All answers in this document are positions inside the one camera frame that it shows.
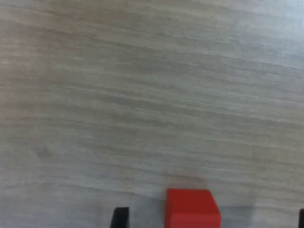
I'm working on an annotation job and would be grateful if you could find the red cube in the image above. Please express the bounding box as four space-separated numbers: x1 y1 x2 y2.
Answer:
163 188 222 228

